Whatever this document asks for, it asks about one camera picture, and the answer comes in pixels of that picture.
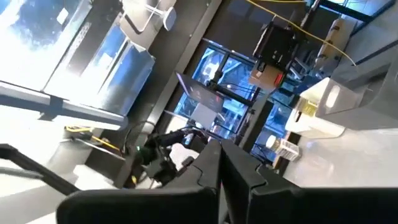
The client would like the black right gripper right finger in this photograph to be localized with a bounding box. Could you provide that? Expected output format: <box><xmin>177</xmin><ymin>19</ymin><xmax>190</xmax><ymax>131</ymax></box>
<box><xmin>220</xmin><ymin>139</ymin><xmax>398</xmax><ymax>224</ymax></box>

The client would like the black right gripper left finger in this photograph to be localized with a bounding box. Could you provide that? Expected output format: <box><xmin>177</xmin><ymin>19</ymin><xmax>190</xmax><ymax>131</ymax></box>
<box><xmin>55</xmin><ymin>139</ymin><xmax>222</xmax><ymax>224</ymax></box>

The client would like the white-lid everything seasoning jar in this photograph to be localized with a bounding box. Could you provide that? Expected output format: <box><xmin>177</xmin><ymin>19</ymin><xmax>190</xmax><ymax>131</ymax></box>
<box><xmin>265</xmin><ymin>134</ymin><xmax>301</xmax><ymax>162</ymax></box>

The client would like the white plastic bin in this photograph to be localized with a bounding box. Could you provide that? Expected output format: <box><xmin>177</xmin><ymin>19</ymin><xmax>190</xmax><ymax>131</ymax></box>
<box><xmin>284</xmin><ymin>77</ymin><xmax>346</xmax><ymax>139</ymax></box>

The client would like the black-lid glass spice jar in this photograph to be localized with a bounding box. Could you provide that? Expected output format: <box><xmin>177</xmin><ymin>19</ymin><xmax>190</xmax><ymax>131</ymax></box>
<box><xmin>295</xmin><ymin>98</ymin><xmax>318</xmax><ymax>123</ymax></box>

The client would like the grey translucent plastic bin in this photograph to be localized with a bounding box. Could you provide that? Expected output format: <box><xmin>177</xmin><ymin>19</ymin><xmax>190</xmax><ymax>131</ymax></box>
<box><xmin>316</xmin><ymin>60</ymin><xmax>398</xmax><ymax>131</ymax></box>

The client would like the black laptop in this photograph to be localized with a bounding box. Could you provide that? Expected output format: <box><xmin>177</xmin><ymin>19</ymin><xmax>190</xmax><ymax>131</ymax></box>
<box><xmin>175</xmin><ymin>71</ymin><xmax>225</xmax><ymax>114</ymax></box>

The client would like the cardboard box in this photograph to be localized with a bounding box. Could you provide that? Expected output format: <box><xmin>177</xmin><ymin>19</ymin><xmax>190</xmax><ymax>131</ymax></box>
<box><xmin>248</xmin><ymin>63</ymin><xmax>285</xmax><ymax>92</ymax></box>

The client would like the black boxy device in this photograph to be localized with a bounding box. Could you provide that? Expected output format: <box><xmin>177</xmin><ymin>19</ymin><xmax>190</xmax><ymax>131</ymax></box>
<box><xmin>252</xmin><ymin>21</ymin><xmax>297</xmax><ymax>72</ymax></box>

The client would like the beige board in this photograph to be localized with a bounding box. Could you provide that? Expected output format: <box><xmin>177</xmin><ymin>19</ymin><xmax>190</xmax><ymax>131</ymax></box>
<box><xmin>314</xmin><ymin>17</ymin><xmax>357</xmax><ymax>74</ymax></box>

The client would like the white round-base pole stand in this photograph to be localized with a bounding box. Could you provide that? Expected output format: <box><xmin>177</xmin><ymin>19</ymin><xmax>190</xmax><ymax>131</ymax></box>
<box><xmin>144</xmin><ymin>2</ymin><xmax>178</xmax><ymax>32</ymax></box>

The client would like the black frame strut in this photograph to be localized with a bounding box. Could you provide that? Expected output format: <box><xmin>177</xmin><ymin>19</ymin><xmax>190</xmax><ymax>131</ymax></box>
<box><xmin>0</xmin><ymin>143</ymin><xmax>80</xmax><ymax>197</ymax></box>

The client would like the grey aluminium frame beam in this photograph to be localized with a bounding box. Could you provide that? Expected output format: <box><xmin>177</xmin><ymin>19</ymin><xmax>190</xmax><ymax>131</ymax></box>
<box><xmin>0</xmin><ymin>80</ymin><xmax>129</xmax><ymax>131</ymax></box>

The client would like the yellow cable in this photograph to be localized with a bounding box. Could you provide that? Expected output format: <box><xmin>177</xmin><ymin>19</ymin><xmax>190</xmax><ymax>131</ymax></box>
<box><xmin>244</xmin><ymin>0</ymin><xmax>358</xmax><ymax>67</ymax></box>

